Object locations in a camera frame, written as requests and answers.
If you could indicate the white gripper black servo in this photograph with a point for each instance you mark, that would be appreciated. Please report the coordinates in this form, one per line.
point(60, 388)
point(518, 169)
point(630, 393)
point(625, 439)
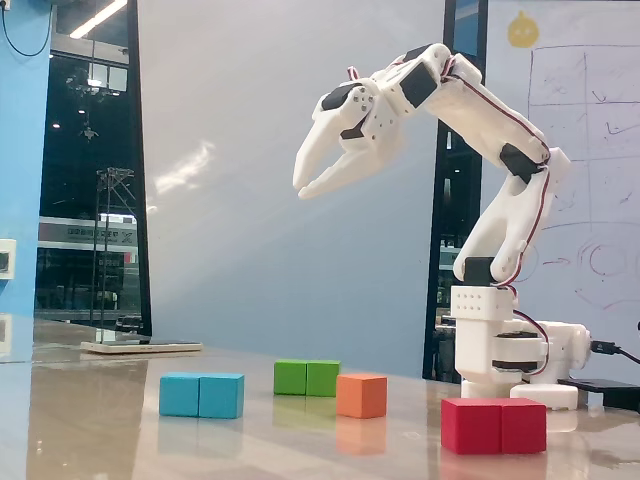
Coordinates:
point(361, 121)

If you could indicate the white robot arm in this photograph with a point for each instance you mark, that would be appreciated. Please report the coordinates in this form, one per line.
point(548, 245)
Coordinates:
point(480, 115)

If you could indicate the green block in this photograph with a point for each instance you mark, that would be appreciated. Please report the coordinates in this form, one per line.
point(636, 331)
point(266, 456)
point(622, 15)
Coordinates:
point(306, 377)

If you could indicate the orange cube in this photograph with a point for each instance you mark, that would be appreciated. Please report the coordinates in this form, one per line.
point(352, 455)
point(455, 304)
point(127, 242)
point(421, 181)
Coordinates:
point(360, 396)

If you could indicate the blue block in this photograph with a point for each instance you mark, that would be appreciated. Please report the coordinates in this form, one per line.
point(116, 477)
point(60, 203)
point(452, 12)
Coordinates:
point(200, 395)

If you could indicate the red block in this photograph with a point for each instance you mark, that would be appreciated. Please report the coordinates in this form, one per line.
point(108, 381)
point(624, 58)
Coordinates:
point(492, 425)

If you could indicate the yellow round sticker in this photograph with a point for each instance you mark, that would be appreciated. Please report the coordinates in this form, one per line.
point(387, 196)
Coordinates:
point(523, 31)

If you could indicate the whiteboard with drawings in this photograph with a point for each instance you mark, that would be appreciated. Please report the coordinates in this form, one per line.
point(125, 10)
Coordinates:
point(590, 150)

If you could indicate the flat white phone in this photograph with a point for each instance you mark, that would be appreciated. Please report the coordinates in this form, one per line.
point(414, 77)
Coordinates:
point(142, 346)

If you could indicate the black flat box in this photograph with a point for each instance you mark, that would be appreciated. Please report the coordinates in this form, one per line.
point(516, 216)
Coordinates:
point(607, 391)

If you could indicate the white wall socket box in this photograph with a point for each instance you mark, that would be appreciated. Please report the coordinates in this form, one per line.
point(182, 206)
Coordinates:
point(6, 257)

